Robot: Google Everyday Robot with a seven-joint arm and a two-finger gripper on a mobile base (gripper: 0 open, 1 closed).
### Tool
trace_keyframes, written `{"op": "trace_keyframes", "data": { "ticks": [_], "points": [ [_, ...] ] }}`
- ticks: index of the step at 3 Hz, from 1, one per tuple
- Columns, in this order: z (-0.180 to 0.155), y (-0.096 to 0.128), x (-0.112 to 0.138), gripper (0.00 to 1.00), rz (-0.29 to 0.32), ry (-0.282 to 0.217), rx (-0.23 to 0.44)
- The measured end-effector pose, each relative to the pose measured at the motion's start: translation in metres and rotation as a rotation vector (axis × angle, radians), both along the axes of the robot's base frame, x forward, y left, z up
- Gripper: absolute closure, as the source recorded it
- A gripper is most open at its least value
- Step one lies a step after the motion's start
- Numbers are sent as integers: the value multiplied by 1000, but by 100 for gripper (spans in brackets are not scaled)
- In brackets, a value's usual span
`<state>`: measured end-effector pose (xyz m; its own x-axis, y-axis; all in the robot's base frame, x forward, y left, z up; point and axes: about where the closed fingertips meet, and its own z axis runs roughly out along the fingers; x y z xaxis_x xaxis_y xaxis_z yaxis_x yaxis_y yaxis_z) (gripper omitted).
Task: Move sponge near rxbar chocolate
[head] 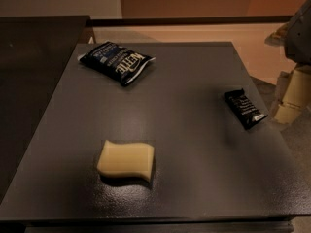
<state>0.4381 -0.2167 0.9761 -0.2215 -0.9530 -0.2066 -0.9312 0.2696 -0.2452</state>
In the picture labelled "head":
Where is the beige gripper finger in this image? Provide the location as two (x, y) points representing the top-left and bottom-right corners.
(271, 103), (304, 124)

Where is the yellow sponge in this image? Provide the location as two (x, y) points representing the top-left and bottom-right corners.
(96, 141), (155, 182)

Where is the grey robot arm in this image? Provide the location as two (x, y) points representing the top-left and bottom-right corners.
(265, 0), (311, 124)

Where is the black rxbar chocolate bar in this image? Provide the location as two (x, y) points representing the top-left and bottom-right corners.
(224, 89), (266, 130)

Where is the black Kettle chips bag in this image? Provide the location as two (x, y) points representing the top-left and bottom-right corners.
(78, 42), (155, 86)

